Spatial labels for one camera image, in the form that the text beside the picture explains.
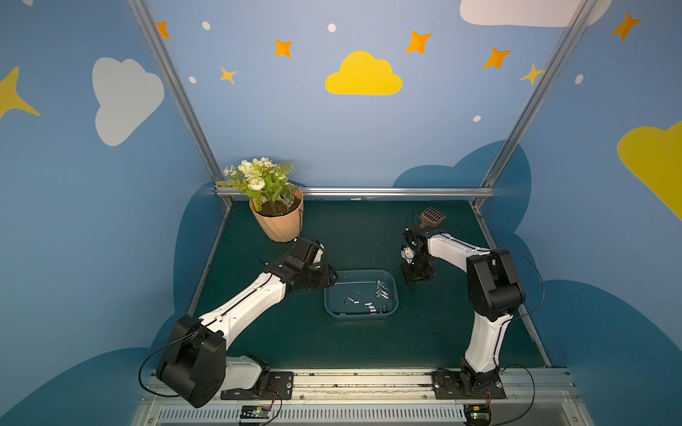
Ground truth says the teal plastic storage box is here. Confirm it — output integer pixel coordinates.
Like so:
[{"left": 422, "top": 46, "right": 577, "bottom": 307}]
[{"left": 323, "top": 269, "right": 399, "bottom": 321}]

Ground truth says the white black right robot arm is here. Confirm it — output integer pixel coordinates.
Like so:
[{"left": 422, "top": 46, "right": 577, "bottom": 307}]
[{"left": 401, "top": 226, "right": 526, "bottom": 376}]

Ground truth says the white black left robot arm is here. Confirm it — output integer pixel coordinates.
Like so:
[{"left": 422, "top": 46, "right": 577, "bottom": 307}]
[{"left": 156, "top": 238, "right": 339, "bottom": 408}]

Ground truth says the brown grid brush tool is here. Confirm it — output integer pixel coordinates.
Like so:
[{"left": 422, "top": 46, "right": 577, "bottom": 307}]
[{"left": 419, "top": 207, "right": 446, "bottom": 229}]

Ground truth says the terracotta ribbed flower pot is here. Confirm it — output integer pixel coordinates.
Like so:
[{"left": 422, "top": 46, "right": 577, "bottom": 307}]
[{"left": 249, "top": 189, "right": 304, "bottom": 242}]

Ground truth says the artificial white flower plant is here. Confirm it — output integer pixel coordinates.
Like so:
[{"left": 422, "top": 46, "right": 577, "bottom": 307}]
[{"left": 216, "top": 157, "right": 300, "bottom": 217}]

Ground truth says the left green circuit board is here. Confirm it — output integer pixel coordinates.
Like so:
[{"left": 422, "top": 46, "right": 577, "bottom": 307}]
[{"left": 239, "top": 406, "right": 271, "bottom": 421}]

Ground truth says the green circuit board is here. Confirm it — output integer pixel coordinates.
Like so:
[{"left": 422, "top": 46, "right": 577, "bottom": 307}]
[
  {"left": 464, "top": 405, "right": 492, "bottom": 426},
  {"left": 239, "top": 406, "right": 271, "bottom": 421}
]

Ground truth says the right green circuit board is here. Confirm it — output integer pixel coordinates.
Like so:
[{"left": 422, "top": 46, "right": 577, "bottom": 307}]
[{"left": 464, "top": 405, "right": 492, "bottom": 426}]

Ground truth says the aluminium back frame rail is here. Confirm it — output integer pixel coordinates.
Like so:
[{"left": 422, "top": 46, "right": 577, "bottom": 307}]
[{"left": 215, "top": 185, "right": 496, "bottom": 201}]

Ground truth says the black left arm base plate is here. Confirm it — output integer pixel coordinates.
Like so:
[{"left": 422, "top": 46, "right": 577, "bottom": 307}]
[{"left": 220, "top": 371, "right": 295, "bottom": 400}]

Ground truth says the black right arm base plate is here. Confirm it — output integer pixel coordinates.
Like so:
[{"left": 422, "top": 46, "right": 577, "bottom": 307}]
[{"left": 432, "top": 369, "right": 506, "bottom": 400}]

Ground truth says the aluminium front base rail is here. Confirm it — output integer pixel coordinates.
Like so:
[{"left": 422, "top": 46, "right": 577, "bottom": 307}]
[{"left": 132, "top": 367, "right": 593, "bottom": 425}]

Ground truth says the aluminium right corner post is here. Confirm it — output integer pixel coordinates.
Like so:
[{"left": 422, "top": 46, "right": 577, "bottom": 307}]
[{"left": 480, "top": 0, "right": 598, "bottom": 198}]

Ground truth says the aluminium corner post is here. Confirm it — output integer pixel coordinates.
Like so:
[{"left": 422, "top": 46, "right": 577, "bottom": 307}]
[
  {"left": 480, "top": 0, "right": 598, "bottom": 198},
  {"left": 126, "top": 0, "right": 223, "bottom": 183}
]

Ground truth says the aluminium left corner post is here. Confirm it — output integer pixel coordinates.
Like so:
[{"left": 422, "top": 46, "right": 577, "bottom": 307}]
[{"left": 126, "top": 0, "right": 223, "bottom": 183}]

